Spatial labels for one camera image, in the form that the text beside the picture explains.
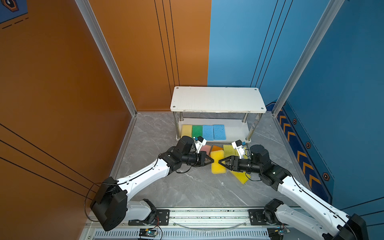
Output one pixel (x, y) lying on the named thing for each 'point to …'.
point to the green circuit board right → (277, 233)
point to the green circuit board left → (147, 232)
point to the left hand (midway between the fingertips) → (214, 161)
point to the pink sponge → (206, 148)
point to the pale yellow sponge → (187, 130)
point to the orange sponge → (216, 148)
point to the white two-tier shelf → (219, 100)
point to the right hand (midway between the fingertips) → (219, 163)
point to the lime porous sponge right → (245, 156)
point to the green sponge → (197, 131)
